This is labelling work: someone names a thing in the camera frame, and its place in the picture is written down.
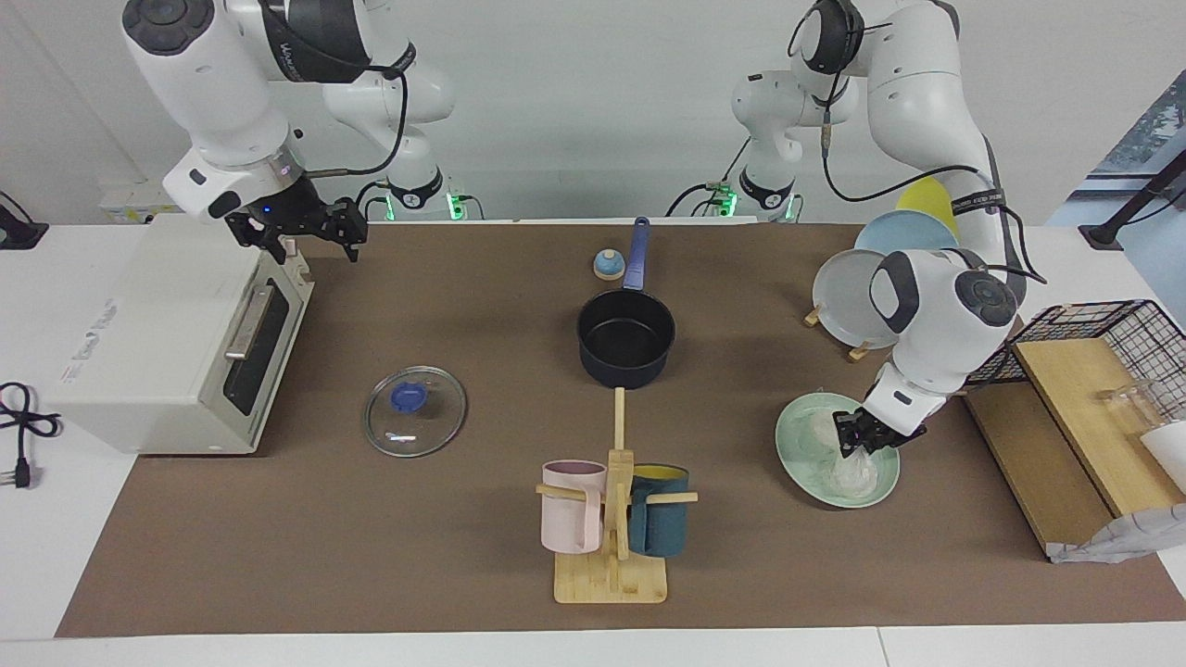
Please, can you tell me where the white vermicelli clump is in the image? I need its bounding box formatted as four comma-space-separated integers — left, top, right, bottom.
804, 412, 878, 498

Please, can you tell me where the glass lid blue knob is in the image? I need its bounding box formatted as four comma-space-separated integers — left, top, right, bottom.
363, 366, 468, 459

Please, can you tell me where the pale green plate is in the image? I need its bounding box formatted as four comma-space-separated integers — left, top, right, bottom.
776, 392, 902, 509

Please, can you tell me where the wooden plate rack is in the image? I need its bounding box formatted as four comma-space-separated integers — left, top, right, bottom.
803, 306, 877, 363

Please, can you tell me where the grey plate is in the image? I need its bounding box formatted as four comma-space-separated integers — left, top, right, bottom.
813, 248, 902, 350

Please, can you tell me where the light blue plate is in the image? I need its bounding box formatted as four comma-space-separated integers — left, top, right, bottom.
854, 210, 961, 271

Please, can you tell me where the yellow plate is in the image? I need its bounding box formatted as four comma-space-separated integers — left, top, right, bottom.
896, 178, 961, 238

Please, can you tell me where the cream toaster oven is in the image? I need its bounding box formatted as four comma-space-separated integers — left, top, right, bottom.
46, 213, 314, 455

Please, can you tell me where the dark teal mug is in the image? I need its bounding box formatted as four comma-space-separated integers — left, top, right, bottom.
628, 465, 690, 558

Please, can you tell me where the clear drinking glass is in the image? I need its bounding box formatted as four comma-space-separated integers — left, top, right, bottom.
1101, 380, 1159, 429

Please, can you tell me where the wooden mug tree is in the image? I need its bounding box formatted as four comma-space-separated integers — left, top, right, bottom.
536, 387, 699, 605

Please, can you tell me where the white cup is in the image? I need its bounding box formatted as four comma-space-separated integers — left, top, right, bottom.
1140, 422, 1186, 492

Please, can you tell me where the pink mug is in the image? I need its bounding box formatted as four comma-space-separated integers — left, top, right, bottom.
540, 460, 608, 555

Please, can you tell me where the brown table mat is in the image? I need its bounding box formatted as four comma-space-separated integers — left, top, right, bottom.
56, 222, 1186, 638

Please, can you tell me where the black lamp stand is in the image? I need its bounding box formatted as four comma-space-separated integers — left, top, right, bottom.
1078, 148, 1186, 249

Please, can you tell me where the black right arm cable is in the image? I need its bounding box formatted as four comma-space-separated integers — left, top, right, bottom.
259, 0, 410, 179

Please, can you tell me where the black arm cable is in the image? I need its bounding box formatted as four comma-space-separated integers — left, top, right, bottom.
259, 0, 410, 179
820, 93, 1048, 284

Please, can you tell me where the black pot blue handle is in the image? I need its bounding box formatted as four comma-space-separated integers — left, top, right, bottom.
576, 217, 676, 390

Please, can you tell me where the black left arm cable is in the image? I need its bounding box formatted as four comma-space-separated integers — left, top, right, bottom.
820, 93, 1048, 284

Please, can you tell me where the black wire basket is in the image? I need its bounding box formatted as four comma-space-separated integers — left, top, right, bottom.
964, 299, 1186, 422

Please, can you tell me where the black power cord plug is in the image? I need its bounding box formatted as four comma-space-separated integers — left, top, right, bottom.
0, 382, 62, 490

